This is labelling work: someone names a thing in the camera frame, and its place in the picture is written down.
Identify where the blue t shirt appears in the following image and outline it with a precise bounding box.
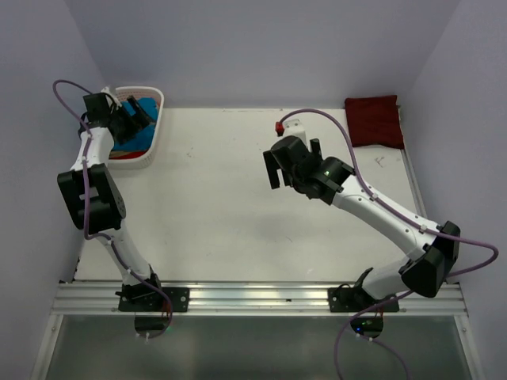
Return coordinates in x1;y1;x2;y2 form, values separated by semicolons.
112;97;161;152

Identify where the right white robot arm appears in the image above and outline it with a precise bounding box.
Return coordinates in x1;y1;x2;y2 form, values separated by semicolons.
263;135;460;311

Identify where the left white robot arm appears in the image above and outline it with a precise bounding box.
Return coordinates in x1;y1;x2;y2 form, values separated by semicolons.
57;92;167;311

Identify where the white plastic basket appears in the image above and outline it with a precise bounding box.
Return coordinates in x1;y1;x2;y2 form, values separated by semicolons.
108;86;165;169

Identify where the folded dark red shirt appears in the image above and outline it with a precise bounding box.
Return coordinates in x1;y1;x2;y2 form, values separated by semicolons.
345;95;405;150

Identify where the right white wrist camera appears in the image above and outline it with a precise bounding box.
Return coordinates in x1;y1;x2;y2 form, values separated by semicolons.
275;118;307;145

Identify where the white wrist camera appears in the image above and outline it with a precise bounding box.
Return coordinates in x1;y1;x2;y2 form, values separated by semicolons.
275;118;307;145
101;85;121;105

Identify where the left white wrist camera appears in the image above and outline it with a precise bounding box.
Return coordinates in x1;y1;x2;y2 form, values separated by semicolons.
101;85;121;105

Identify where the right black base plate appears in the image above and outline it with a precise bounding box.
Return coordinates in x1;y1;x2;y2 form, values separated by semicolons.
327;284;400;313

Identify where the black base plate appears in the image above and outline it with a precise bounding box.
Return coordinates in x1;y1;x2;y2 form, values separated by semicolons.
327;284;400;313
116;287;189;313

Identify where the aluminium mounting rail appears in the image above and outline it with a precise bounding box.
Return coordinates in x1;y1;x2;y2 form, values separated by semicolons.
51;281;467;317

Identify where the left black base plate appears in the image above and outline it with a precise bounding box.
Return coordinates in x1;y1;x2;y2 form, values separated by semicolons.
116;287;189;313

